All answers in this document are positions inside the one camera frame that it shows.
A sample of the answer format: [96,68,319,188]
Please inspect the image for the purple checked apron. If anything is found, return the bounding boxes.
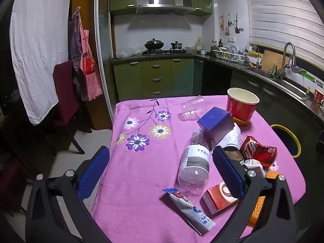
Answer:
[70,7,84,74]

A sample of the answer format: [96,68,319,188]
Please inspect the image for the dark red chair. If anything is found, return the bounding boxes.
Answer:
[52,60,93,156]

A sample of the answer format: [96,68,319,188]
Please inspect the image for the small curved faucet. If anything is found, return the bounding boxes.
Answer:
[251,45,261,69]

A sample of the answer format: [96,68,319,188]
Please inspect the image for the brown wrapper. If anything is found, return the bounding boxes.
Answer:
[224,148,245,161]

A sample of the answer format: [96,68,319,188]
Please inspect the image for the white hanging cloth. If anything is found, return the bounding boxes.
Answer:
[10,0,75,126]

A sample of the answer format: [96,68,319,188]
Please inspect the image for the clear plastic bags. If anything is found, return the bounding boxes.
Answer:
[116,47,143,59]

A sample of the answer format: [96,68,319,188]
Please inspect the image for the pink floral tablecloth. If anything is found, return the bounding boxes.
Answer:
[91,95,307,243]

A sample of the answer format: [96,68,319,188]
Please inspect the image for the clear plastic bottle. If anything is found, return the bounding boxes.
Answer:
[178,129,211,195]

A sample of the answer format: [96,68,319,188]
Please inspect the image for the white dish rack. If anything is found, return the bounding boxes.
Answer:
[212,46,246,64]

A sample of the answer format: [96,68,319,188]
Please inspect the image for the clear plastic cup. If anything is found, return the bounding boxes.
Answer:
[181,95,205,110]
[178,109,203,121]

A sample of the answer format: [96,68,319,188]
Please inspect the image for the tall steel faucet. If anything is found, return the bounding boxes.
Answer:
[280,42,296,79]

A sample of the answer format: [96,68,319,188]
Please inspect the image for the black wok with lid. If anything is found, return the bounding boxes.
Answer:
[144,38,164,50]

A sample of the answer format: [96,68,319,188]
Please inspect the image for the white window blind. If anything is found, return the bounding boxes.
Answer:
[244,0,324,64]

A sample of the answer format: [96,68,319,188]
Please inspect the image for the orange snack packet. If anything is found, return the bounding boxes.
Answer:
[247,169,282,228]

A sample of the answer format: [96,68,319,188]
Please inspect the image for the green scallions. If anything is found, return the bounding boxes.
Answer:
[268,66,284,79]

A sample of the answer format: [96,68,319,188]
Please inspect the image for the blue and white sachet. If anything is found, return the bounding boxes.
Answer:
[162,188,217,235]

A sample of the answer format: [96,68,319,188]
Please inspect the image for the red and white milk carton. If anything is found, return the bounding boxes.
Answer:
[201,181,240,215]

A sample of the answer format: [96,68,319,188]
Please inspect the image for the crushed red can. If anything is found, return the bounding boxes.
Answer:
[239,135,278,169]

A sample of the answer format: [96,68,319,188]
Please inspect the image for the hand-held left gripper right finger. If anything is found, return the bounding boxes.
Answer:
[212,146,298,243]

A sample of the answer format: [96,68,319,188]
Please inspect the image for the red checked apron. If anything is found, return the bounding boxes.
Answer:
[76,29,104,102]

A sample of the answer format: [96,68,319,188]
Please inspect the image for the long green base cabinet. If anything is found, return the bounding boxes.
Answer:
[194,58,324,157]

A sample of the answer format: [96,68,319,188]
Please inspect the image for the white tissue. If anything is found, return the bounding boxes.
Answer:
[215,123,241,150]

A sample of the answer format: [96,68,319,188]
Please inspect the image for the dark stone countertop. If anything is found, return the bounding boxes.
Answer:
[111,51,324,122]

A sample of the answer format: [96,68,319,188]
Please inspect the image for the white wrapper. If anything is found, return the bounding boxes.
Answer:
[240,158,266,178]

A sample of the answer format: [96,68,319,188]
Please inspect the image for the black gas stove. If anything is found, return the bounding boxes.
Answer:
[145,48,186,55]

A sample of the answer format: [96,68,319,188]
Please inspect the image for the blue cardboard box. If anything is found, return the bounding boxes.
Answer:
[197,107,234,144]

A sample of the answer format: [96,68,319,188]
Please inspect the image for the yellow-rimmed trash bin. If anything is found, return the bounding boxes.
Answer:
[270,124,302,159]

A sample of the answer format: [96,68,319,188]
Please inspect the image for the green base cabinet with drawers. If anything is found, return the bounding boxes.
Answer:
[113,58,195,102]

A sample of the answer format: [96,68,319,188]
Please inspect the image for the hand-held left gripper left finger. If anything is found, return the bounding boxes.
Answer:
[25,145,110,243]

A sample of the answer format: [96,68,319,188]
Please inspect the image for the dark window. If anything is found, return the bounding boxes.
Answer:
[249,43,324,86]

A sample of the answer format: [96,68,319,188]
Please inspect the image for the glass sliding door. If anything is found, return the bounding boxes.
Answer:
[94,0,119,117]

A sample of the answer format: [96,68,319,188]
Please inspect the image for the red paper bucket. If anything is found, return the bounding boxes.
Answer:
[226,87,260,126]

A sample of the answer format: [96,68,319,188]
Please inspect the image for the wooden cutting board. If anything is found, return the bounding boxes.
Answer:
[260,50,290,72]

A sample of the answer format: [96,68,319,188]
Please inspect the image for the steel sink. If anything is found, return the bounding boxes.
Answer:
[243,64,309,102]

